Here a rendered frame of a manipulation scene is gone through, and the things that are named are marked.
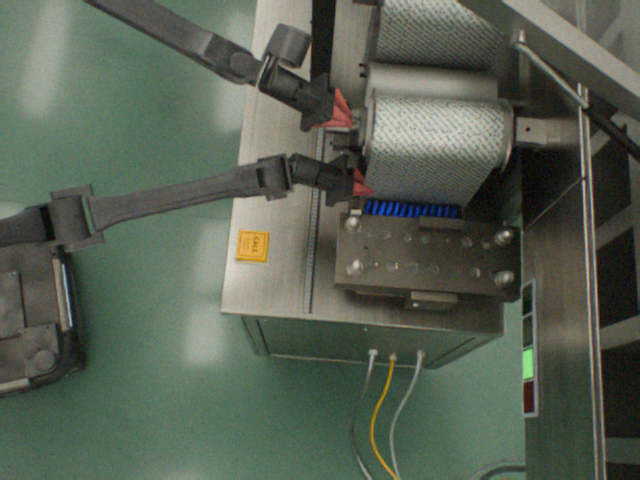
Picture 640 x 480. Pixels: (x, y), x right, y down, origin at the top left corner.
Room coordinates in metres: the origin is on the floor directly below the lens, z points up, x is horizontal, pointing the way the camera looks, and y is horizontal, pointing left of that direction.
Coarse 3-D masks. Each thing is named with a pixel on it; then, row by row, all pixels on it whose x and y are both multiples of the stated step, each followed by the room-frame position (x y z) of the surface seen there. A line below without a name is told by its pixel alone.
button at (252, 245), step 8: (240, 232) 0.45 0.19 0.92; (248, 232) 0.45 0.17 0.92; (256, 232) 0.45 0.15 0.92; (264, 232) 0.45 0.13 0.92; (240, 240) 0.43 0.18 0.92; (248, 240) 0.43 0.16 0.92; (256, 240) 0.43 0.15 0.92; (264, 240) 0.43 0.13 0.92; (240, 248) 0.41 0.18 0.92; (248, 248) 0.41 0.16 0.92; (256, 248) 0.41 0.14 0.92; (264, 248) 0.41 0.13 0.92; (240, 256) 0.39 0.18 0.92; (248, 256) 0.39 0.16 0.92; (256, 256) 0.39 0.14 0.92; (264, 256) 0.40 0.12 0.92
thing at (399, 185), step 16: (368, 176) 0.52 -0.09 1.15; (384, 176) 0.52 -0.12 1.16; (400, 176) 0.52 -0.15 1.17; (416, 176) 0.52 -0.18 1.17; (432, 176) 0.53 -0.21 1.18; (448, 176) 0.53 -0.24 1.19; (464, 176) 0.53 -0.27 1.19; (384, 192) 0.52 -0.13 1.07; (400, 192) 0.52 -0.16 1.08; (416, 192) 0.53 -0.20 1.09; (432, 192) 0.53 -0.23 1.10; (448, 192) 0.53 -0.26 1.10; (464, 192) 0.53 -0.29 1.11
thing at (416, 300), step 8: (408, 296) 0.32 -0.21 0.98; (416, 296) 0.31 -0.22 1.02; (424, 296) 0.32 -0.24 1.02; (432, 296) 0.32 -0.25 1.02; (440, 296) 0.32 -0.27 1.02; (448, 296) 0.32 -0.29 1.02; (456, 296) 0.32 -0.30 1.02; (408, 304) 0.31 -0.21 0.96; (416, 304) 0.31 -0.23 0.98; (424, 304) 0.31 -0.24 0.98; (432, 304) 0.31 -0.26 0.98; (440, 304) 0.31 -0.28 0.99; (448, 304) 0.31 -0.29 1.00
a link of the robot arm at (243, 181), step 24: (240, 168) 0.48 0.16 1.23; (264, 168) 0.49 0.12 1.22; (72, 192) 0.37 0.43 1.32; (144, 192) 0.40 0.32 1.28; (168, 192) 0.41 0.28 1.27; (192, 192) 0.41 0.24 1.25; (216, 192) 0.43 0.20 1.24; (240, 192) 0.44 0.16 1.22; (264, 192) 0.45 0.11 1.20; (96, 216) 0.34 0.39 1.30; (120, 216) 0.35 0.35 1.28; (96, 240) 0.30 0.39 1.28
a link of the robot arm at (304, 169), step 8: (288, 160) 0.54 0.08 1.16; (296, 160) 0.53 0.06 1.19; (304, 160) 0.53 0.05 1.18; (312, 160) 0.54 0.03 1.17; (296, 168) 0.51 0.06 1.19; (304, 168) 0.51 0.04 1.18; (312, 168) 0.52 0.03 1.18; (296, 176) 0.50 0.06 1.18; (304, 176) 0.50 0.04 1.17; (312, 176) 0.51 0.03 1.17; (304, 184) 0.50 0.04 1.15; (312, 184) 0.50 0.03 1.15
